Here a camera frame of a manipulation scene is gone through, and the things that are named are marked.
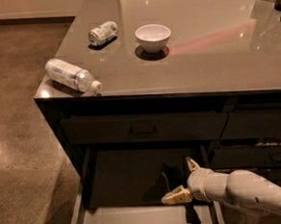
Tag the clear plastic water bottle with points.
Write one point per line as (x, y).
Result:
(71, 76)

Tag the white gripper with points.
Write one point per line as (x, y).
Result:
(199, 181)

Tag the white ceramic bowl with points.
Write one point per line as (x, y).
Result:
(152, 38)

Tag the open middle drawer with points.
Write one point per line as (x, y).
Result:
(126, 187)

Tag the dark top right drawer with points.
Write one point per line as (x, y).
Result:
(254, 116)

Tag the dark right middle drawer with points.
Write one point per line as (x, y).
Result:
(247, 157)

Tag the dark cabinet counter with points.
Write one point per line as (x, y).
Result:
(218, 49)

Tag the dark drawer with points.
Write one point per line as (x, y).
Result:
(247, 157)
(254, 116)
(144, 127)

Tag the crushed aluminium can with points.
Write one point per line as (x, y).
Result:
(103, 33)

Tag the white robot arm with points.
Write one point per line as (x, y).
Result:
(241, 190)

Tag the green and yellow sponge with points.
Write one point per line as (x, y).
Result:
(172, 178)

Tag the dark top left drawer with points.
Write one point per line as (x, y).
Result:
(144, 127)

